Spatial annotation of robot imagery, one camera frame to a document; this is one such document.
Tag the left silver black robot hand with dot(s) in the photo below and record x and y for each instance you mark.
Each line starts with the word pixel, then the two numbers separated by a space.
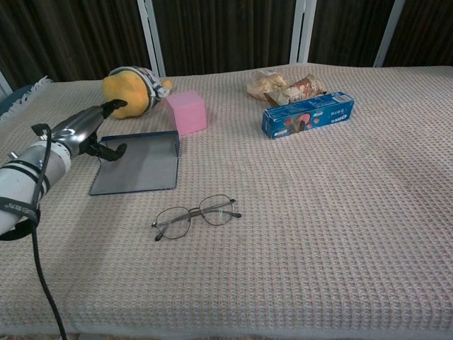
pixel 79 129

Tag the thin metal frame eyeglasses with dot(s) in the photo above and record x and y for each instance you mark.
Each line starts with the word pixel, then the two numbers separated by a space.
pixel 194 212

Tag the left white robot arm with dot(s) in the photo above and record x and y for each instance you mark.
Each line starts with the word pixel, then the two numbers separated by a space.
pixel 21 184

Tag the blue Oreo cookie box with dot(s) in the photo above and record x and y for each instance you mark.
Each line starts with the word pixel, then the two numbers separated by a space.
pixel 304 118

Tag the yellow plush toy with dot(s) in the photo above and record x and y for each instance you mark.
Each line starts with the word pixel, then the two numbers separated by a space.
pixel 131 88

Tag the teal blue table pad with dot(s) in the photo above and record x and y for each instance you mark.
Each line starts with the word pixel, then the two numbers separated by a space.
pixel 10 99

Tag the pink foam cube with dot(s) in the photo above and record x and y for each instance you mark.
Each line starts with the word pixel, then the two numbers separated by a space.
pixel 187 113

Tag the clear bread snack bag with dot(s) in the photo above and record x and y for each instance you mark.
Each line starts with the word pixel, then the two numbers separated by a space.
pixel 263 83

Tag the brown snack wrapper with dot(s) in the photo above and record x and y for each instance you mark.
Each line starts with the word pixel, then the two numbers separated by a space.
pixel 301 88

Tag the beige waffle weave cloth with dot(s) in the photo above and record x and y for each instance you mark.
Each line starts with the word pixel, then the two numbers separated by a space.
pixel 301 230

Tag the white metal frame post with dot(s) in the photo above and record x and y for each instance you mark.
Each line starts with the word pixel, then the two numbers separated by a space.
pixel 151 35
pixel 3 85
pixel 302 32
pixel 389 32

